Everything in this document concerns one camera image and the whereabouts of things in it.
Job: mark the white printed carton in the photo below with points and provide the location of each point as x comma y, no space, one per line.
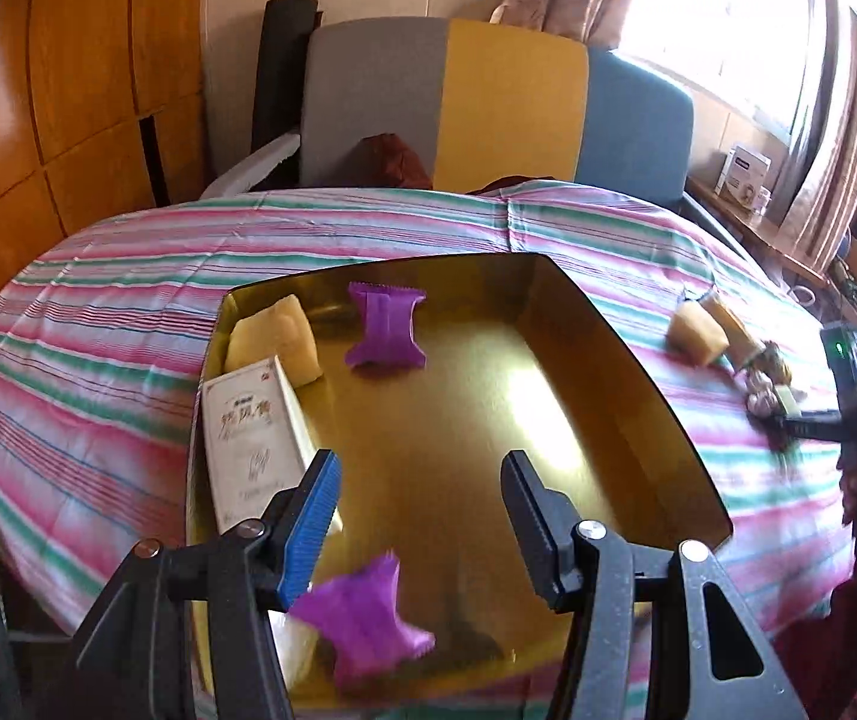
256,442

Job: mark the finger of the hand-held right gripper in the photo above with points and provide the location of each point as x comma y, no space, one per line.
810,426

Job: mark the white packet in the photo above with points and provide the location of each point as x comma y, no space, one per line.
295,649

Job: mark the dark red cushion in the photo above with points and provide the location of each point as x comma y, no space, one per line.
391,161

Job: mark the white printed box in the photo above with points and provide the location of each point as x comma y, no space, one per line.
744,174

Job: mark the wooden side desk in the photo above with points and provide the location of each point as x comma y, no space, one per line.
743,231

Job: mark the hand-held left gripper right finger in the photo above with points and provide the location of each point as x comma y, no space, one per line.
529,517

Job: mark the gold box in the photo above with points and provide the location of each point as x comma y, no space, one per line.
458,390

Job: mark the striped bed sheet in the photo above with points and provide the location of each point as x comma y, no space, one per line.
136,300

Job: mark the yellow snack packet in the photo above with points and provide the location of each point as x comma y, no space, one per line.
698,334
271,341

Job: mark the clear orange snack packet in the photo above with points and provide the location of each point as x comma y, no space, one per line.
734,326

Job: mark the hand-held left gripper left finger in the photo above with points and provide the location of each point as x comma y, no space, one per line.
312,525

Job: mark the grey yellow blue sofa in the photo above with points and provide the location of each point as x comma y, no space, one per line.
511,90

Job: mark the bright window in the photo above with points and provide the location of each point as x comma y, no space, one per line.
720,15

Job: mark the wooden wardrobe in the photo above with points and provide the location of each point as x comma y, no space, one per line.
76,90

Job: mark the purple snack packet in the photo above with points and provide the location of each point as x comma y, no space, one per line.
387,326
368,615

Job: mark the yellow knitted sock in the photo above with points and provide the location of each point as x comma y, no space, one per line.
769,367

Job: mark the small pink container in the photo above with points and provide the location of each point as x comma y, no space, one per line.
763,199

